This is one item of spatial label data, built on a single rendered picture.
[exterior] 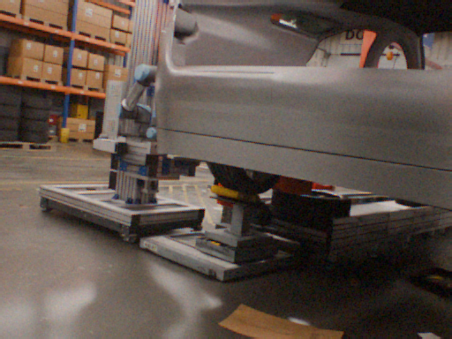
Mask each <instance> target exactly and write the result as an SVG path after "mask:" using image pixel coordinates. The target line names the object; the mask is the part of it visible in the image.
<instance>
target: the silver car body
mask: <svg viewBox="0 0 452 339"><path fill-rule="evenodd" d="M169 9H171V10H173V12H172V15H171V19H170V23H169V26H168V27H164V30H162V32H161V44H160V51H159V57H158V64H157V71H156V77H155V84H154V106H155V118H156V127H157V128H156V130H157V154H158V155H159V156H161V157H165V158H168V159H172V160H179V161H191V162H216V163H220V164H224V165H229V166H237V167H240V168H245V169H249V170H257V171H260V172H265V173H273V174H277V175H281V176H285V177H292V178H297V179H304V180H309V181H313V182H317V183H321V184H324V185H332V186H341V187H344V188H349V189H352V190H356V191H361V192H371V193H375V194H379V195H383V196H387V197H390V198H394V199H401V200H408V201H411V202H415V203H418V204H422V205H428V206H431V207H437V208H441V209H444V210H447V211H452V66H451V67H449V68H443V69H439V70H425V68H426V57H425V51H424V43H423V37H424V35H426V34H430V33H437V32H452V0H169ZM353 29H359V30H366V31H370V32H373V33H375V34H376V36H375V38H374V40H373V41H372V44H371V46H370V47H369V49H368V51H367V53H366V58H365V62H364V65H363V67H362V68H351V67H327V66H325V65H324V66H323V67H307V66H306V64H307V63H309V60H310V59H311V57H313V55H314V53H315V50H316V49H317V47H318V46H319V45H320V43H321V40H325V39H327V38H328V37H330V36H333V35H335V34H341V33H344V32H347V31H350V30H353ZM329 31H330V32H329ZM392 42H396V43H397V44H398V45H399V46H400V47H401V48H402V49H403V55H404V57H405V60H406V66H407V69H389V68H376V67H377V65H378V62H379V59H380V56H381V54H382V53H383V52H384V50H385V48H386V47H387V46H388V45H390V43H392Z"/></svg>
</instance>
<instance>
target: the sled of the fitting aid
mask: <svg viewBox="0 0 452 339"><path fill-rule="evenodd" d="M195 249H197V250H199V251H203V252H206V253H209V254H212V255H214V256H215V257H218V258H222V259H225V260H227V261H230V262H232V263H236V262H239V261H244V260H250V259H255V258H263V257H267V256H271V255H275V254H278V249H279V244H277V243H275V242H269V243H264V244H259V245H245V246H240V247H235V246H232V245H226V244H224V243H221V242H218V241H216V240H213V239H212V238H207V237H200V238H196V244H195Z"/></svg>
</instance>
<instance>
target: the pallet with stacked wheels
mask: <svg viewBox="0 0 452 339"><path fill-rule="evenodd" d="M18 106H19V107H18ZM51 107H52V101H51V100H50V99H48V98H37V97H31V96H24V95H21V96H20V97H19V94H10V93H0V143H2V145H0V149H6V150H26V151H46V152H56V151H57V145H53V144H49V143H46V142H48V140H49V135H48V134H47V133H46V131H48V130H49V123H47V122H48V120H50V112H49V109H51ZM38 145H39V148H37V147H38ZM31 147H34V148H33V149H29V148H31ZM46 147H48V150H46Z"/></svg>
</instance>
